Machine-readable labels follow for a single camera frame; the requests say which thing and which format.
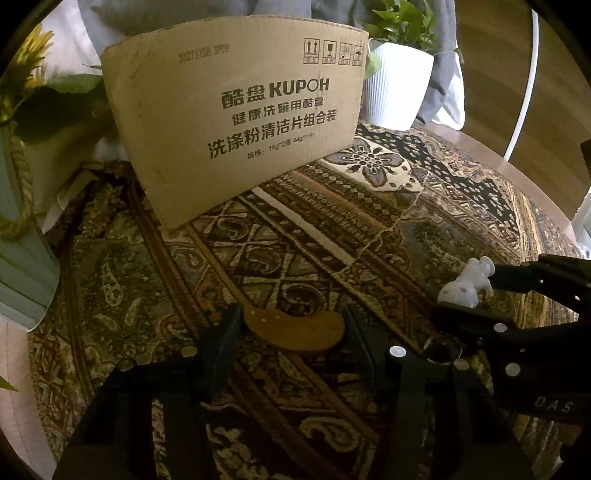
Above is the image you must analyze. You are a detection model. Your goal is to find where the green potted plant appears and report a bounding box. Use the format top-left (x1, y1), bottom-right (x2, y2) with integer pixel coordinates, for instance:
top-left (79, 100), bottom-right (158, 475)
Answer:
top-left (356, 1), bottom-right (463, 83)

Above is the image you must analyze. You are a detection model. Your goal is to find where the green ribbed vase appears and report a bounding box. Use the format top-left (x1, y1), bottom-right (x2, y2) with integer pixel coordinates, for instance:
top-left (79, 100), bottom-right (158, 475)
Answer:
top-left (1, 125), bottom-right (60, 332)

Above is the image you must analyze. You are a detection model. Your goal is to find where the beige curtain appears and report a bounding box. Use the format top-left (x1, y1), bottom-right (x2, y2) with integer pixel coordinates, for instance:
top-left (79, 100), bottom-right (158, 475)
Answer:
top-left (41, 0), bottom-right (101, 77)

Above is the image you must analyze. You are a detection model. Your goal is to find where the brown cardboard box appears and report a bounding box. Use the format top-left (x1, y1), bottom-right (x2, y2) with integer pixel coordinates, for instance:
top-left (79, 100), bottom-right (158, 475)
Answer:
top-left (101, 16), bottom-right (369, 229)

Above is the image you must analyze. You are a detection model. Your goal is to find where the brown wooden curved piece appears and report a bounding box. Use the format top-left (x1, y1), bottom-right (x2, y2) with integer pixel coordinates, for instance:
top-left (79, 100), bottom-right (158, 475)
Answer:
top-left (243, 307), bottom-right (346, 352)

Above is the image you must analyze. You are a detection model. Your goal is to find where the white floor lamp arc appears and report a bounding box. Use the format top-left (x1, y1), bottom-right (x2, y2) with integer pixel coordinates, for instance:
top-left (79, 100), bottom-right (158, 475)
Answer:
top-left (502, 8), bottom-right (541, 163)

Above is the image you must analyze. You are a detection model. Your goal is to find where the sunflower bouquet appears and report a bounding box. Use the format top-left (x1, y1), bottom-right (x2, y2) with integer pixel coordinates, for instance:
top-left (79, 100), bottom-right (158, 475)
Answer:
top-left (1, 25), bottom-right (112, 143)

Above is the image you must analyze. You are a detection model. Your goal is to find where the small white figurine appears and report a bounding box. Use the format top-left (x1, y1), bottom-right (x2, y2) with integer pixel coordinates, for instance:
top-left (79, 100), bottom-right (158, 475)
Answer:
top-left (438, 256), bottom-right (496, 309)

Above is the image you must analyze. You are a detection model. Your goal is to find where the patterned paisley table rug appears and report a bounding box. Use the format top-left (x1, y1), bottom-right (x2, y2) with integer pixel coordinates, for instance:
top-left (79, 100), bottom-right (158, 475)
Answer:
top-left (29, 125), bottom-right (577, 479)

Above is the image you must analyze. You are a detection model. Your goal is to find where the white ribbed plant pot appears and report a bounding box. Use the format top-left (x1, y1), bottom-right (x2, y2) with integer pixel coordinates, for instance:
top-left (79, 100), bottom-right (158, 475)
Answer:
top-left (360, 39), bottom-right (435, 131)

